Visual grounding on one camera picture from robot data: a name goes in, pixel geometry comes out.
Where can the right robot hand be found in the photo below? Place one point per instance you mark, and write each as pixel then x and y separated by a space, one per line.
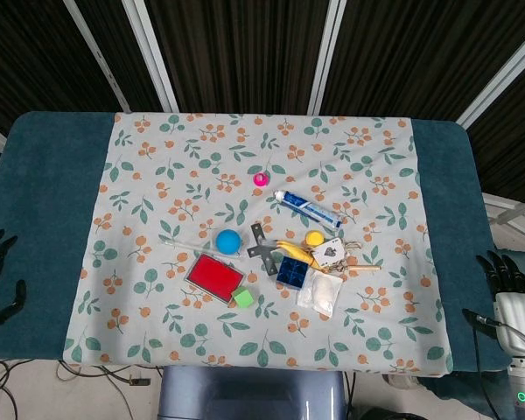
pixel 514 289

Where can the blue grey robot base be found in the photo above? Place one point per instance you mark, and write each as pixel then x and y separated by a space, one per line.
pixel 251 394

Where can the teal table cover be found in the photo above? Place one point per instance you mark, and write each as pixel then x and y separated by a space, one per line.
pixel 35 236

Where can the wooden stick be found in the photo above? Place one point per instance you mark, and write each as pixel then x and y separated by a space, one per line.
pixel 363 267

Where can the ace of spades card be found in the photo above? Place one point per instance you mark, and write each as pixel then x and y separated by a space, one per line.
pixel 326 253

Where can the clear bag with white pad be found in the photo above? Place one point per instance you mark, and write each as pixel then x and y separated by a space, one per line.
pixel 320 292

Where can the clear glass rod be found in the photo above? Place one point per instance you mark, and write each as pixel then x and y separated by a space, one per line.
pixel 188 245

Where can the yellow ball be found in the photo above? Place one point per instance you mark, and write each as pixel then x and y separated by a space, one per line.
pixel 314 239

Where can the yellow toy banana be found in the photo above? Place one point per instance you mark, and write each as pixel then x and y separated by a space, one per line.
pixel 298 253

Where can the white blue toothpaste tube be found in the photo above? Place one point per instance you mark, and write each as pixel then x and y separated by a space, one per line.
pixel 308 209

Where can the red ink pad box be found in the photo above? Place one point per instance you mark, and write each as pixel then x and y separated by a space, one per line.
pixel 214 276

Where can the blue ball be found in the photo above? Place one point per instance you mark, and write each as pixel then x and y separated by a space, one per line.
pixel 228 242

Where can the floral patterned cloth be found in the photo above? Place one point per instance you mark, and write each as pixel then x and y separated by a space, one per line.
pixel 262 245

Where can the green foam cube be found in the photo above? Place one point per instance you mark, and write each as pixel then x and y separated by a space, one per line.
pixel 244 298

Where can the grey metal cross bracket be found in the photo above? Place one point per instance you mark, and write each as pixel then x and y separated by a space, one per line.
pixel 261 247

